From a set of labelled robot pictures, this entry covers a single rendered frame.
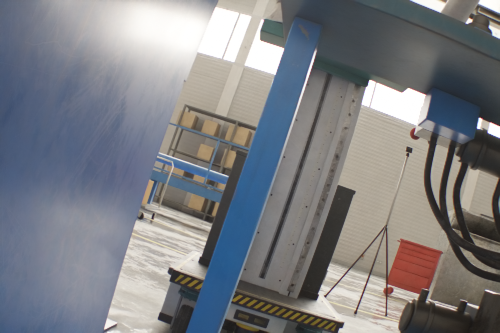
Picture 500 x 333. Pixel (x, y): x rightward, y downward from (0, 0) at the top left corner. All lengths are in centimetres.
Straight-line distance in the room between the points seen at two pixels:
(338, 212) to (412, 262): 629
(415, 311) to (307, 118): 130
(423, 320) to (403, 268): 742
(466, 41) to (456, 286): 861
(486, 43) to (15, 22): 86
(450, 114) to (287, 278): 132
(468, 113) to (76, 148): 101
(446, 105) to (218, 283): 64
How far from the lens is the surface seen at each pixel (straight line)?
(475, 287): 961
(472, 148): 142
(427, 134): 143
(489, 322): 132
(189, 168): 1035
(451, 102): 131
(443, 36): 101
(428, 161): 141
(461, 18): 232
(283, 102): 111
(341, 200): 256
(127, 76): 52
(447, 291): 950
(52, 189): 44
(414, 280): 878
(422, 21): 100
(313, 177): 244
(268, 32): 229
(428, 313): 140
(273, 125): 110
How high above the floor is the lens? 62
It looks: 3 degrees up
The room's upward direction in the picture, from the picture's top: 19 degrees clockwise
